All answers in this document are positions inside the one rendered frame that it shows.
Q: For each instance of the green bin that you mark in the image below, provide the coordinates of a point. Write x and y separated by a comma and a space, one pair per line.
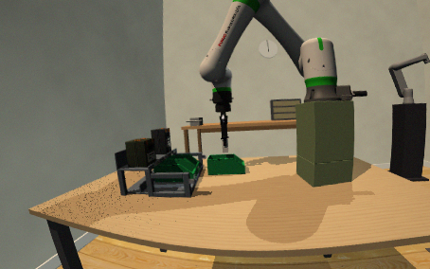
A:
189, 158
221, 164
174, 166

